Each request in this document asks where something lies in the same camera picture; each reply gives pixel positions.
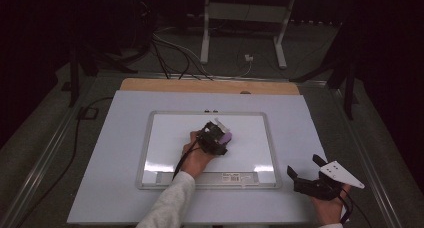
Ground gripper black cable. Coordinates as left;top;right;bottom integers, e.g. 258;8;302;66
338;187;373;228
172;141;202;181

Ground white floor cable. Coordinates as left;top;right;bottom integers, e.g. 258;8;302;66
153;32;253;79

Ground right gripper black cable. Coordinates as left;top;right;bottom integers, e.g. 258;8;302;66
338;187;373;228

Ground dark computer tower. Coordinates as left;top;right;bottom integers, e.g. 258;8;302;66
130;0;157;53

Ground large white table sheet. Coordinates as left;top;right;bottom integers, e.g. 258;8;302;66
66;90;350;226

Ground long black floor cable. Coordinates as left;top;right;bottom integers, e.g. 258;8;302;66
14;96;115;228

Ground white metal stand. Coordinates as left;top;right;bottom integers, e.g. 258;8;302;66
199;0;299;70

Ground black tripod stand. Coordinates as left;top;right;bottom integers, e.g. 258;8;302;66
289;21;361;121

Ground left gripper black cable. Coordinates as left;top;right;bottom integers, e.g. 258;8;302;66
172;141;202;181

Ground black square floor plate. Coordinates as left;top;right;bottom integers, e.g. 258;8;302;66
76;106;100;121

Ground person's left hand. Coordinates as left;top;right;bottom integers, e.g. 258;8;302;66
181;130;216;180

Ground white framed whiteboard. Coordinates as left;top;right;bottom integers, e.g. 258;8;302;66
135;111;283;190

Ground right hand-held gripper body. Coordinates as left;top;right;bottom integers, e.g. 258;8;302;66
293;160;366;202

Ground metal floor rail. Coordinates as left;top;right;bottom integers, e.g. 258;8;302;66
0;75;98;228
95;69;329;87
328;84;406;228

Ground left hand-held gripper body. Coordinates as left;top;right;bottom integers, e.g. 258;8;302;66
196;117;232;156

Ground person's right hand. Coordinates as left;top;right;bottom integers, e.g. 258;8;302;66
309;183;352;226

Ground black floor cable bundle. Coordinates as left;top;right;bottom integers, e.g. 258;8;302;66
150;37;214;82

